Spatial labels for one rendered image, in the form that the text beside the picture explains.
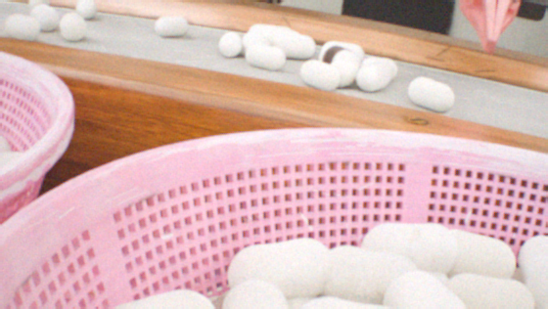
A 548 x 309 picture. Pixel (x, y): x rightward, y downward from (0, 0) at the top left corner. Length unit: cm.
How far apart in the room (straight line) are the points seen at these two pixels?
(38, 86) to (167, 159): 10
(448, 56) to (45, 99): 44
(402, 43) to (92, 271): 50
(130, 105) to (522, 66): 43
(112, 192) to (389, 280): 9
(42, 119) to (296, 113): 10
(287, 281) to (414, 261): 5
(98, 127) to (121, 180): 13
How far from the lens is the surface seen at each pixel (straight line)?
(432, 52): 62
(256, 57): 46
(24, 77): 28
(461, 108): 46
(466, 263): 22
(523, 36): 254
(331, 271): 19
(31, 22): 50
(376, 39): 62
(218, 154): 19
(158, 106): 28
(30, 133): 26
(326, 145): 22
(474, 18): 49
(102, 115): 29
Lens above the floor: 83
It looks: 19 degrees down
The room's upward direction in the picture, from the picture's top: 8 degrees clockwise
